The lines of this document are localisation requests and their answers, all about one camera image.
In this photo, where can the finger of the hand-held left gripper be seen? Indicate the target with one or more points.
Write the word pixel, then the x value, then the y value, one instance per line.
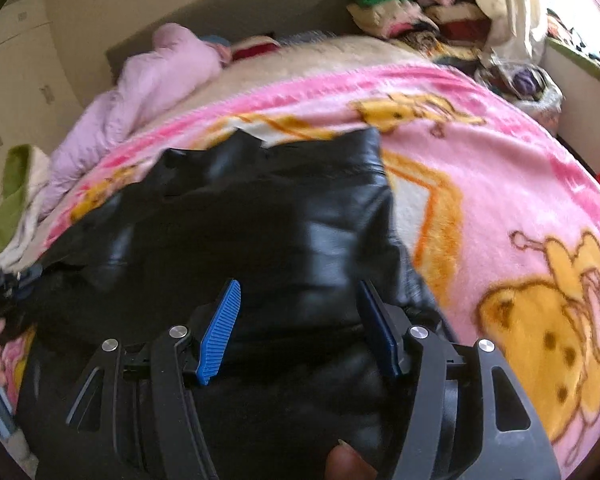
pixel 27 277

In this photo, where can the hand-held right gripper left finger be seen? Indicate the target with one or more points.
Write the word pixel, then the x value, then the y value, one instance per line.
pixel 220 330

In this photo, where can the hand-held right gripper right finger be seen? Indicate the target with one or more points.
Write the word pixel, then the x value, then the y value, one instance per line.
pixel 380 335

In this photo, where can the black leather garment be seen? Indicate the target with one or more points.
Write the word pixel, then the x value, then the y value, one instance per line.
pixel 280 220

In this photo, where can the basket of clothes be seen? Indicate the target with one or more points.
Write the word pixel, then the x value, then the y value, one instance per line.
pixel 530 85

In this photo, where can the pile of folded clothes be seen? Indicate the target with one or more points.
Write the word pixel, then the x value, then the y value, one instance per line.
pixel 405 15

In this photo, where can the person's right hand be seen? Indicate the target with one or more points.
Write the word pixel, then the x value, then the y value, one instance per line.
pixel 350 462

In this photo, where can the green and white blanket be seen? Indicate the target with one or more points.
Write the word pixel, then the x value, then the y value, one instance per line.
pixel 5 200

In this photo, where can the cream wardrobe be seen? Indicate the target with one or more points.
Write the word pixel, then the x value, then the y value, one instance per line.
pixel 20 70

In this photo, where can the pink printed blanket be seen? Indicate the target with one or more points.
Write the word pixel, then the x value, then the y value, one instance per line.
pixel 505 160

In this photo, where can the light pink quilt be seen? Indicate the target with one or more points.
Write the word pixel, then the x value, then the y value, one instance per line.
pixel 155 75

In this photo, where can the red pillow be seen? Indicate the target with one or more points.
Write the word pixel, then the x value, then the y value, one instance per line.
pixel 252 49

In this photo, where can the beige bed sheet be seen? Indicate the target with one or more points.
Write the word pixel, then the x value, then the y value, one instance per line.
pixel 305 57

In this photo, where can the blue cloth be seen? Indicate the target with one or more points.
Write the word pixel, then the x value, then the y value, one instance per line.
pixel 214 41

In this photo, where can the striped cloth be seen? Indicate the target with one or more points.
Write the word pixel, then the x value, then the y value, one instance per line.
pixel 305 37

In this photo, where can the grey bed headboard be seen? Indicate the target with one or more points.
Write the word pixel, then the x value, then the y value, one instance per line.
pixel 280 5

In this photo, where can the cream curtain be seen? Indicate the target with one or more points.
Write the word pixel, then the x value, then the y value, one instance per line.
pixel 510 5

